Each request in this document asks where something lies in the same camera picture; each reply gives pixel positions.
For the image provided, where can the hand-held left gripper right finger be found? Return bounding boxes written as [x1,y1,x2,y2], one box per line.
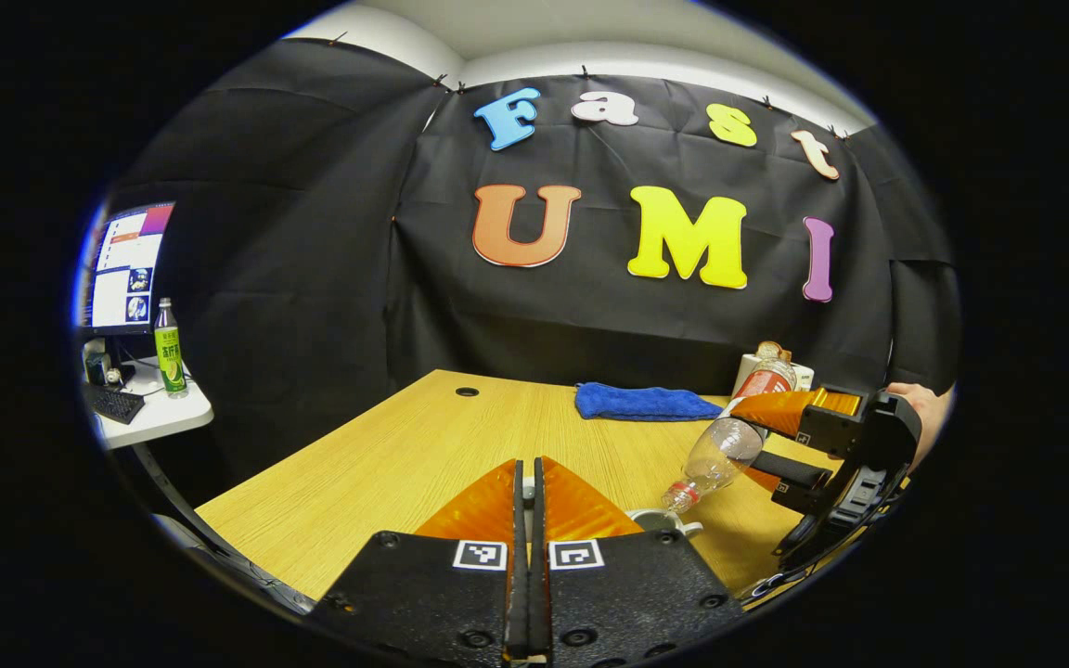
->
[531,455,747,668]

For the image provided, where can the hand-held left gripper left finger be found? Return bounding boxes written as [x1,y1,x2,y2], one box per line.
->
[312,456,528,668]

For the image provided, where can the clear plastic water bottle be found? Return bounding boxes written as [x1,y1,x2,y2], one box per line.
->
[662,357,797,516]

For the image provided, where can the white ceramic teacup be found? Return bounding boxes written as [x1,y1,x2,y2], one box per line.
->
[627,507,704,539]

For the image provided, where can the green drink bottle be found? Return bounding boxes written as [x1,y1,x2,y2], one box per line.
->
[154,298,189,400]

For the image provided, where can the white toaster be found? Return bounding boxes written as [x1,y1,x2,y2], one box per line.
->
[734,353,816,395]

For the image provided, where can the blue towel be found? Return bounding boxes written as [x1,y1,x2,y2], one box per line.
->
[575,382,730,423]

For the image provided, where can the black backdrop cloth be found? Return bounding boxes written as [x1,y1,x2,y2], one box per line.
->
[80,39,962,483]

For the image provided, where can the white side table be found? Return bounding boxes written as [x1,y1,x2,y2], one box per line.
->
[89,357,215,451]

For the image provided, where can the black keyboard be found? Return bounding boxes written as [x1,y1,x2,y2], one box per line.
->
[84,385,146,426]

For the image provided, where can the small white desk object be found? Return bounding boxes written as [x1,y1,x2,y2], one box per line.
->
[83,339,127,386]

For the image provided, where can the computer monitor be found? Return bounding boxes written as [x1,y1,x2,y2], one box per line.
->
[80,202,176,335]

